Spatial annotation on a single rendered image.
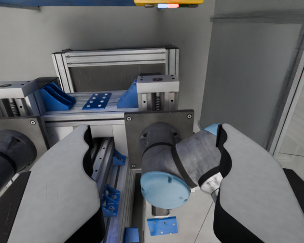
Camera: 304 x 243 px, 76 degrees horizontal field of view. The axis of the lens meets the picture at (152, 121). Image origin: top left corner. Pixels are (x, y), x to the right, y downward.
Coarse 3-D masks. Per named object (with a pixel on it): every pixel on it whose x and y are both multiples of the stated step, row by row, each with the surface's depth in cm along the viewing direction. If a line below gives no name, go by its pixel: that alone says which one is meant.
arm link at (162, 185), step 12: (144, 156) 54; (156, 156) 50; (168, 156) 47; (144, 168) 50; (156, 168) 46; (168, 168) 46; (180, 168) 45; (144, 180) 46; (156, 180) 44; (168, 180) 44; (180, 180) 44; (144, 192) 46; (156, 192) 45; (168, 192) 45; (180, 192) 45; (156, 204) 48; (168, 204) 47; (180, 204) 47
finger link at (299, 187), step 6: (288, 174) 8; (294, 174) 8; (288, 180) 8; (294, 180) 8; (300, 180) 8; (294, 186) 7; (300, 186) 7; (294, 192) 7; (300, 192) 7; (300, 198) 7; (300, 204) 7
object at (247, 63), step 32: (224, 0) 116; (256, 0) 82; (288, 0) 64; (224, 32) 116; (256, 32) 82; (288, 32) 64; (224, 64) 117; (256, 64) 83; (288, 64) 64; (224, 96) 117; (256, 96) 83; (256, 128) 83
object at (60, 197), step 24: (72, 144) 10; (48, 168) 8; (72, 168) 8; (24, 192) 7; (48, 192) 7; (72, 192) 7; (96, 192) 7; (24, 216) 6; (48, 216) 6; (72, 216) 6; (96, 216) 6; (24, 240) 6; (48, 240) 6; (72, 240) 6; (96, 240) 7
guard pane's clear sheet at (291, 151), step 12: (300, 84) 60; (300, 96) 60; (300, 108) 60; (288, 120) 66; (300, 120) 60; (288, 132) 66; (300, 132) 60; (276, 144) 72; (288, 144) 66; (300, 144) 61; (276, 156) 72; (288, 156) 66; (300, 156) 61; (288, 168) 66; (300, 168) 61
